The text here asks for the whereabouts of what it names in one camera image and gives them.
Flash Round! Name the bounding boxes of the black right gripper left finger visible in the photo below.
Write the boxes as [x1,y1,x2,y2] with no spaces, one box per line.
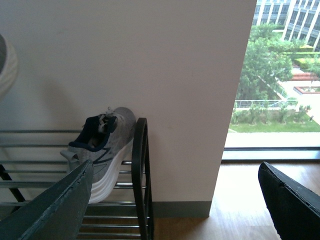
[0,160,93,240]

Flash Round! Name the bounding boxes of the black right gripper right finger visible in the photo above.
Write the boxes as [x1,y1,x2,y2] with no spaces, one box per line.
[258,162,320,240]

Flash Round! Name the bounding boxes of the grey sneaker white sole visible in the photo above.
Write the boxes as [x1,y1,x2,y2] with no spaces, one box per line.
[60,107,137,204]

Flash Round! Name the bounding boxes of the black metal shoe rack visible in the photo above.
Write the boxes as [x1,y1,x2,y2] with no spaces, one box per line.
[0,118,154,240]

